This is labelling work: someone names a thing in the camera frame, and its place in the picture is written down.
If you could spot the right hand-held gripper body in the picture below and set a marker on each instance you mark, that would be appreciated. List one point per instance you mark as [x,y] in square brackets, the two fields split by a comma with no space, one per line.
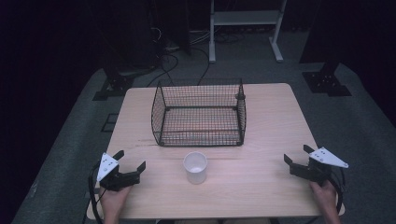
[327,157]

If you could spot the white plastic cup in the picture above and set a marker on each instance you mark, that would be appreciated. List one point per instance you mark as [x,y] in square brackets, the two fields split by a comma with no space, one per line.
[195,168]

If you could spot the black square floor frame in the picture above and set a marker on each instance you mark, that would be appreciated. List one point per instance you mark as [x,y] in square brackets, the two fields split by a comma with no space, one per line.
[110,123]

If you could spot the black stand base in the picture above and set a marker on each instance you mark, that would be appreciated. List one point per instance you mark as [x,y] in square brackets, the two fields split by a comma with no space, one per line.
[113,87]
[326,82]

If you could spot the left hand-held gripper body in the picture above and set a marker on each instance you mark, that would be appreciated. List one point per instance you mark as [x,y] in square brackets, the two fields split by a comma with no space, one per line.
[106,168]

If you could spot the person's left hand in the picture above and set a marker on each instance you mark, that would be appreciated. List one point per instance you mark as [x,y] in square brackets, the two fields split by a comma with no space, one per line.
[112,200]

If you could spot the white metal desk frame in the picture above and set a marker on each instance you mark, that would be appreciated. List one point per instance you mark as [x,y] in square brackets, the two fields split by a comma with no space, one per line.
[246,17]

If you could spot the person's right hand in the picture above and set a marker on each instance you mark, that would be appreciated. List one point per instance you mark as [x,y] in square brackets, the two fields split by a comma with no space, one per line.
[326,196]

